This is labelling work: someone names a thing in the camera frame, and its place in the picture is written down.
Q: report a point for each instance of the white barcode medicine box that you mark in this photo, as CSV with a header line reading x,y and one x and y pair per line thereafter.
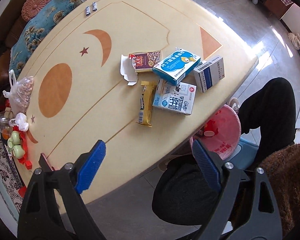
x,y
209,73

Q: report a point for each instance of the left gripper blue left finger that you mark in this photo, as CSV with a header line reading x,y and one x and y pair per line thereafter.
x,y
87,166

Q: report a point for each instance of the blue floral cushion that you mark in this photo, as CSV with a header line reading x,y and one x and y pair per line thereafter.
x,y
37,29

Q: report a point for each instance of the pink round pillow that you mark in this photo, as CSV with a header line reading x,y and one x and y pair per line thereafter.
x,y
31,8

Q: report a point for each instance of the open maroon snack box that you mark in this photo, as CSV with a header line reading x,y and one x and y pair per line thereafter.
x,y
135,64

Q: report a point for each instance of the green white toy on red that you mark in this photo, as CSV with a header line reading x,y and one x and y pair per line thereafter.
x,y
17,145

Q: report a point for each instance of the silver candy wrapper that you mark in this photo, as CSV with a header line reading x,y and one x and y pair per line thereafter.
x,y
87,11
94,5

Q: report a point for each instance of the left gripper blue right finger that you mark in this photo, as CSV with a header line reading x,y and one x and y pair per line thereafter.
x,y
211,172

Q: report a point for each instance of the floral patterned cloth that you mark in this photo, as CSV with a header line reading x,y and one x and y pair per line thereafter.
x,y
9,176

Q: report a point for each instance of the plastic bag of peanuts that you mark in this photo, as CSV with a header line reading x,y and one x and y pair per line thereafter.
x,y
20,93

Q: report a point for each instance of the yellow snack bar wrapper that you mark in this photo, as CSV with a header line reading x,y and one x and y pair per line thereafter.
x,y
146,103

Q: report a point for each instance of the pink smartphone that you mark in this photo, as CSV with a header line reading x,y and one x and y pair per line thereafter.
x,y
44,164

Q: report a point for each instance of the glass jar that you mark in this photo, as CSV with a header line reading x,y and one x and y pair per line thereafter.
x,y
5,117

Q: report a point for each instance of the pink lined trash bin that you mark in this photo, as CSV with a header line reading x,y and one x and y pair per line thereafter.
x,y
221,133

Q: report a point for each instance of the small white knotted bag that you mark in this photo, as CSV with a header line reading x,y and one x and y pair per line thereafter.
x,y
20,121

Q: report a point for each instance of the person's black trouser leg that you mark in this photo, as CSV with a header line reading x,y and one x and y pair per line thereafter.
x,y
182,195

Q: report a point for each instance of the blue cartoon medicine box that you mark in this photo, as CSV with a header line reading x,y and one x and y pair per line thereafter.
x,y
176,66

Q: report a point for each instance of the white blue milk carton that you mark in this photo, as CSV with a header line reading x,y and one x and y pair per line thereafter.
x,y
178,99

